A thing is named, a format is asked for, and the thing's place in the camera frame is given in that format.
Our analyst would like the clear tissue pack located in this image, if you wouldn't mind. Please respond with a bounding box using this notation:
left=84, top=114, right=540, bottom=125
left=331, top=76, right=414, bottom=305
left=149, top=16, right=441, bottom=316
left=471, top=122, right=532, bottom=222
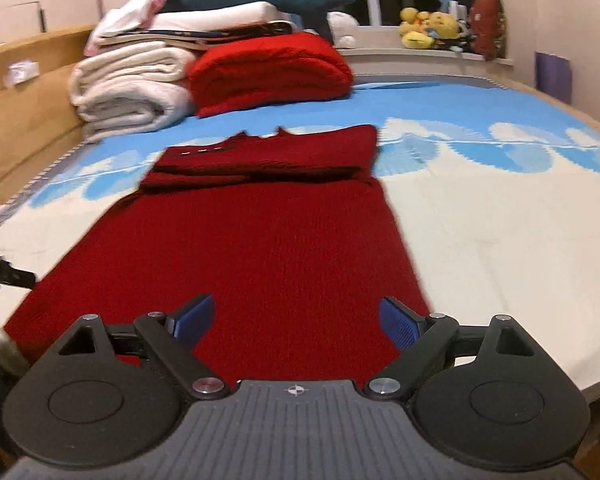
left=5, top=60, right=42, bottom=87

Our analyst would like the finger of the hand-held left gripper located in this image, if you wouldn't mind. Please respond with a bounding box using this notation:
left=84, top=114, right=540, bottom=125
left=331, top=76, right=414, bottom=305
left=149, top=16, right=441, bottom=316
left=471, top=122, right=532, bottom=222
left=0, top=257, right=37, bottom=292

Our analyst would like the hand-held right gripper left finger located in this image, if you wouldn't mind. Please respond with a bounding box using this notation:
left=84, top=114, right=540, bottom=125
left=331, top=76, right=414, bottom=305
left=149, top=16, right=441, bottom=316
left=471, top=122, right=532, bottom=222
left=40, top=294, right=232, bottom=402

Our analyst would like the pink white folded cloth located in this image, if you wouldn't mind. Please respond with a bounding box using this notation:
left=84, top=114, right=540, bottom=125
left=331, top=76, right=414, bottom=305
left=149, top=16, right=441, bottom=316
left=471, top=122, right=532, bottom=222
left=85, top=0, right=167, bottom=57

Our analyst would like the cream folded quilt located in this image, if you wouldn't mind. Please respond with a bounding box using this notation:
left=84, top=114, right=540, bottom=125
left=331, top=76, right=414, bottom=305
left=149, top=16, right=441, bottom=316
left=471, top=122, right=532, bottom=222
left=70, top=40, right=197, bottom=144

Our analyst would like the teal shark plush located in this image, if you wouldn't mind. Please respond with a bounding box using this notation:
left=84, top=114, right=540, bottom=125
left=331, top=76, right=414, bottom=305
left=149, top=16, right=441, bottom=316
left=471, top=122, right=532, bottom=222
left=159, top=0, right=362, bottom=31

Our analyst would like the purple box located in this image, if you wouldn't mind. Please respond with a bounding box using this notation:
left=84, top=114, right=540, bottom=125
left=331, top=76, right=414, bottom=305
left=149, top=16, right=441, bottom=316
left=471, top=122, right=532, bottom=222
left=535, top=51, right=574, bottom=107

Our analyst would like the dark red bag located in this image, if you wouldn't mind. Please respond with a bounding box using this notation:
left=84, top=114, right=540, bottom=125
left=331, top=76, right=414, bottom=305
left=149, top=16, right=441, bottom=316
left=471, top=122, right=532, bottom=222
left=469, top=0, right=507, bottom=62

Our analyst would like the white windowsill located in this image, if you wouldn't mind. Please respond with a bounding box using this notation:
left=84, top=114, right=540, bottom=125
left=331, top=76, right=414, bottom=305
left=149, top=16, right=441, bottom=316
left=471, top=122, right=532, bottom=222
left=334, top=46, right=514, bottom=77

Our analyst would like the white plush toy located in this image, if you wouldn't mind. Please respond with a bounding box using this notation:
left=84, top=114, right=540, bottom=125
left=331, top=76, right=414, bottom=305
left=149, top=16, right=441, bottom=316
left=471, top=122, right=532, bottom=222
left=326, top=11, right=362, bottom=49

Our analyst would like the blue white printed bedsheet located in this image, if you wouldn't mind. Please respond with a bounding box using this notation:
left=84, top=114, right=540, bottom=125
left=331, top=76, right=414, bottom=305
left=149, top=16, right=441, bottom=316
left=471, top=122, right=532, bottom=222
left=0, top=74, right=600, bottom=391

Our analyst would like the navy trimmed folded cloth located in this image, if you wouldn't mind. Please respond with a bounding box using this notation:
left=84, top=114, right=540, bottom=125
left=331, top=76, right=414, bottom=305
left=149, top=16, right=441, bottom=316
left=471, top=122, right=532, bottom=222
left=105, top=20, right=301, bottom=52

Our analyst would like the red folded blanket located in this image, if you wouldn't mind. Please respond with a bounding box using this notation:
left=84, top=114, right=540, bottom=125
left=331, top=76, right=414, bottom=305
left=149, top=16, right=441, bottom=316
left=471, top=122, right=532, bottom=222
left=187, top=31, right=355, bottom=119

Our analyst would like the white folded bedding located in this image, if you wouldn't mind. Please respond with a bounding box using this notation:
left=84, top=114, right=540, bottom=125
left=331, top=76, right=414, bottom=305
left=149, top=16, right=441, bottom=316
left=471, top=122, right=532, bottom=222
left=150, top=1, right=301, bottom=32

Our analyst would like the dark red knit sweater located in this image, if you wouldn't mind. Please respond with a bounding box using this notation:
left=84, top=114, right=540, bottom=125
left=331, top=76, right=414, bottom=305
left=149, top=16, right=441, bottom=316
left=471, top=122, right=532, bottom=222
left=2, top=125, right=434, bottom=392

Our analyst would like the yellow plush toy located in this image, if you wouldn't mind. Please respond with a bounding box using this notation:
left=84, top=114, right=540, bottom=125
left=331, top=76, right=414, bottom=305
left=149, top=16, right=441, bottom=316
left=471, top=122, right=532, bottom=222
left=399, top=7, right=437, bottom=51
left=427, top=10, right=465, bottom=52

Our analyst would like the wooden headboard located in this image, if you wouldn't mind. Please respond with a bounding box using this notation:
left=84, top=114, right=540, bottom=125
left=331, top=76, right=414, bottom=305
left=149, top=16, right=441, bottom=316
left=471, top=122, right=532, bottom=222
left=0, top=25, right=98, bottom=221

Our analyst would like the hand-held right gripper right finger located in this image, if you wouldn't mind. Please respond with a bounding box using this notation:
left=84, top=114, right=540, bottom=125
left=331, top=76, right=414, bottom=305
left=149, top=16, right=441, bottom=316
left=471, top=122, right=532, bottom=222
left=362, top=296, right=547, bottom=403

